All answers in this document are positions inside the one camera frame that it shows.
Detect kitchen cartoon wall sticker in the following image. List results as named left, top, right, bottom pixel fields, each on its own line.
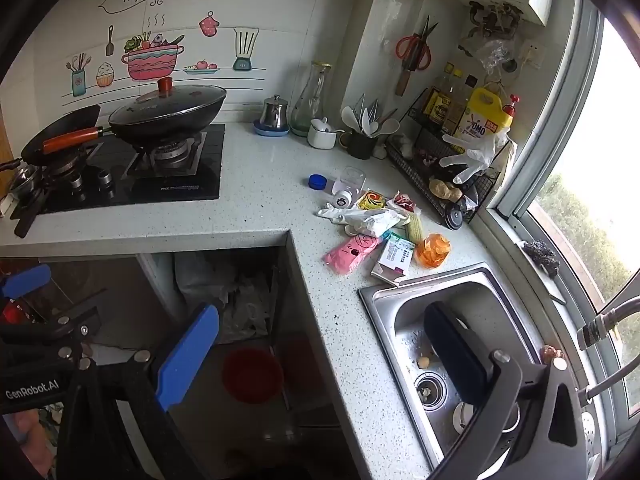
left=65, top=0, right=263, bottom=98

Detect orange plastic bag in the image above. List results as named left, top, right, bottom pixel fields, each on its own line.
left=415, top=232, right=452, bottom=268

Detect crumpled clear plastic bags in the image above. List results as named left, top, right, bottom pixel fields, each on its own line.
left=175, top=255, right=273, bottom=343

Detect steel wool scrubber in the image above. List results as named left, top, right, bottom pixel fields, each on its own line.
left=522, top=240, right=561, bottom=279

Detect clear plastic jar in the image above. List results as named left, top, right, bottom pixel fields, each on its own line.
left=332, top=166, right=367, bottom=207

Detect white purple carton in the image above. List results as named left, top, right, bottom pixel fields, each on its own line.
left=370, top=232, right=416, bottom=287

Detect red scissors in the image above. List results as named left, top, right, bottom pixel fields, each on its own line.
left=396, top=15, right=440, bottom=72

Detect green scrubbing brush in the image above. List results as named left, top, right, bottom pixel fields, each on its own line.
left=382, top=212, right=425, bottom=246

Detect steel oil pot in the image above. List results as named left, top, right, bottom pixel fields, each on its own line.
left=260, top=94, right=290, bottom=130

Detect blue dish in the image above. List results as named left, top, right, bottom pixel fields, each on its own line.
left=252, top=119, right=292, bottom=137

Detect clear plastic glove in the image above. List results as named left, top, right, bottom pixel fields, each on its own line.
left=439, top=127, right=511, bottom=185

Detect black gas stove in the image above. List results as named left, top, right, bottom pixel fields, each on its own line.
left=10, top=124, right=226, bottom=216

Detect yellow detergent bottle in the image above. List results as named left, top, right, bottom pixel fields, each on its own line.
left=459, top=85, right=521, bottom=153

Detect yellow sauce packet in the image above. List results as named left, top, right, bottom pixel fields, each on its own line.
left=356, top=189, right=387, bottom=212

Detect pink packet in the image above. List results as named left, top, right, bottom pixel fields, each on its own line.
left=323, top=232, right=383, bottom=277

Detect glass wok lid red knob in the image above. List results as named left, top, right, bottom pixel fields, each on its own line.
left=109, top=77, right=227, bottom=126

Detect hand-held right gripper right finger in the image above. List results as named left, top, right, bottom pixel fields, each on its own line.
left=424, top=301, right=588, bottom=480

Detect white plastic bag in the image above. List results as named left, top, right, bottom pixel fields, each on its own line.
left=317, top=202, right=408, bottom=236

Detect ginger root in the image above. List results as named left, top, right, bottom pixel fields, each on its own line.
left=430, top=178, right=463, bottom=202

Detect dark utensil mug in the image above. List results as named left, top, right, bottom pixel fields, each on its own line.
left=340, top=129, right=377, bottom=160

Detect white ceramic jar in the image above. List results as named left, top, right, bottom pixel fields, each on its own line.
left=307, top=117, right=346, bottom=150

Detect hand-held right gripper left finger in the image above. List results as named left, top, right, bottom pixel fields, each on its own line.
left=57, top=304, right=221, bottom=480

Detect hanging clear plastic bag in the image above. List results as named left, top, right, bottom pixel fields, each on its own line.
left=460, top=35, right=516, bottom=76

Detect red bucket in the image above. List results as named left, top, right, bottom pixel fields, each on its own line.
left=221, top=349, right=285, bottom=405

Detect black frying pan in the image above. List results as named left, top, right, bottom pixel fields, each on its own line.
left=20, top=105, right=101, bottom=167

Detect water heater pipes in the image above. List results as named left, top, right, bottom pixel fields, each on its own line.
left=467, top=2, right=523, bottom=41

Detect steel sink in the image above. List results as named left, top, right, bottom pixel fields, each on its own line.
left=359, top=265, right=601, bottom=468

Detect person's left hand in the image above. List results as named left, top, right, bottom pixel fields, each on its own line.
left=7, top=408, right=53, bottom=466

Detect knife with wooden handle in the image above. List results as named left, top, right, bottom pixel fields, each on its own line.
left=395, top=35, right=418, bottom=97

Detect steel faucet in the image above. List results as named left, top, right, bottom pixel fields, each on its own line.
left=577, top=296, right=640, bottom=351

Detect small steel pot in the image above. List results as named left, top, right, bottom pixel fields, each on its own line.
left=7, top=162, right=41, bottom=198

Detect black wire rack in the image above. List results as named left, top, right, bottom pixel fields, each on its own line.
left=385, top=87, right=516, bottom=224

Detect white wall socket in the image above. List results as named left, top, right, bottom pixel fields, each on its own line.
left=520, top=40, right=545, bottom=70

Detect white window frame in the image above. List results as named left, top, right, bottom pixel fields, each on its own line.
left=487, top=0, right=640, bottom=441

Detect black wok orange handle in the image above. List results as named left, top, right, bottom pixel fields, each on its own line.
left=42, top=87, right=228, bottom=155

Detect glass carafe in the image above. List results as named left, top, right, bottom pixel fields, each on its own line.
left=290, top=61, right=333, bottom=137

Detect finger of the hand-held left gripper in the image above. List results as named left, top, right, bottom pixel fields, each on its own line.
left=0, top=304, right=103, bottom=361
left=0, top=264, right=52, bottom=299

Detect bunch of white spoons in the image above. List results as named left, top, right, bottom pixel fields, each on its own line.
left=341, top=94, right=401, bottom=137

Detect black round disc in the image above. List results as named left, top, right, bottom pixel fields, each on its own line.
left=445, top=203, right=468, bottom=231

